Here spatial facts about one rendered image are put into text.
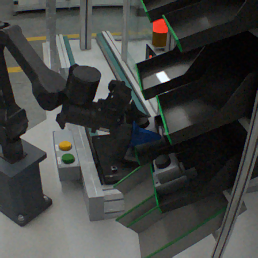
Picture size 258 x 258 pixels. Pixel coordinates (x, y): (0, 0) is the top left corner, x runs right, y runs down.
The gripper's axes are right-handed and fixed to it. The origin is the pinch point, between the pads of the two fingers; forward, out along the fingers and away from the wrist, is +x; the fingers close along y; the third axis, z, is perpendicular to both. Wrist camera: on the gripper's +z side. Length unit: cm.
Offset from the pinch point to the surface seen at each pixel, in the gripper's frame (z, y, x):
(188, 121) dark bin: 12.7, -14.8, 2.9
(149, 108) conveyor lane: -28, 58, 14
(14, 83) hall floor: -156, 268, -76
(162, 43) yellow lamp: 2.6, 47.9, 7.6
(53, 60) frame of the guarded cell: -40, 103, -29
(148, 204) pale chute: -17.0, -5.7, 6.2
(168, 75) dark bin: 12.7, 1.3, 1.1
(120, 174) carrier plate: -29.1, 17.2, 2.7
